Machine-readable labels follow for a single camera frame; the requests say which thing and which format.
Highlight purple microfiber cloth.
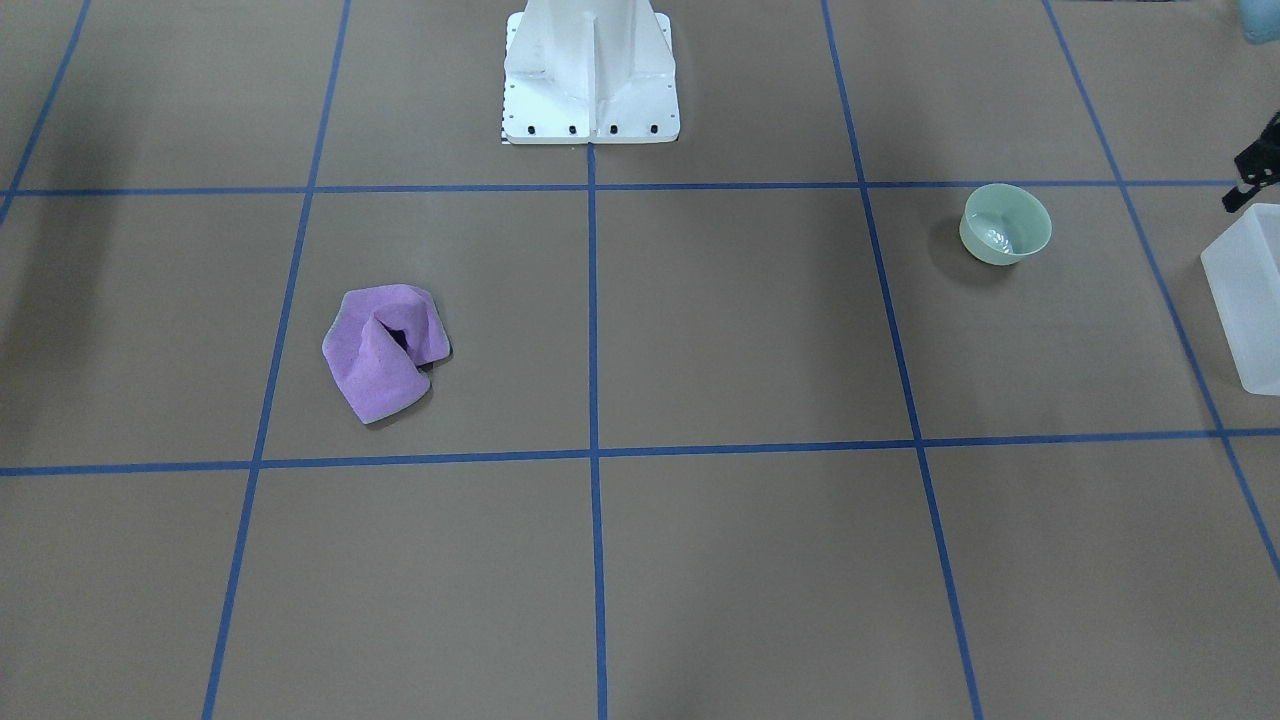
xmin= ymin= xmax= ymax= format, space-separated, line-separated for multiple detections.
xmin=323 ymin=284 xmax=452 ymax=425

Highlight green ceramic bowl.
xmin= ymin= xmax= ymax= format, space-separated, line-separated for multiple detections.
xmin=957 ymin=183 xmax=1053 ymax=266

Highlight clear plastic storage box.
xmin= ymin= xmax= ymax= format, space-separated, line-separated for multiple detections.
xmin=1199 ymin=202 xmax=1279 ymax=396

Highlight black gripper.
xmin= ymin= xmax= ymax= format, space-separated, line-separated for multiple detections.
xmin=1221 ymin=111 xmax=1279 ymax=213

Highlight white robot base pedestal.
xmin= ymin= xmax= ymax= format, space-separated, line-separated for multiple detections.
xmin=500 ymin=1 xmax=681 ymax=145

